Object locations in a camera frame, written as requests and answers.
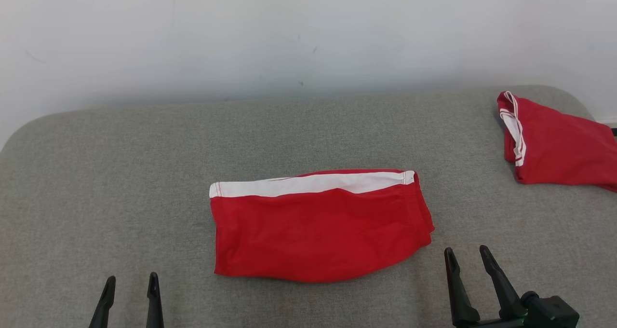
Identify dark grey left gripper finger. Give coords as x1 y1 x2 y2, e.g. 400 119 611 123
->
88 275 117 328
146 271 165 328

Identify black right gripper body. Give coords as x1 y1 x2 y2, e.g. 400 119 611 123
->
452 291 581 328

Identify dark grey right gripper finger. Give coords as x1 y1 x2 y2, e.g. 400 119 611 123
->
479 245 529 319
443 247 481 327

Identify red shorts with white stripe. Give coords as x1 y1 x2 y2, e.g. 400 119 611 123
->
208 168 436 284

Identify red shirt with white trim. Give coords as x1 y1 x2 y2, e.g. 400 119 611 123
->
496 90 617 193

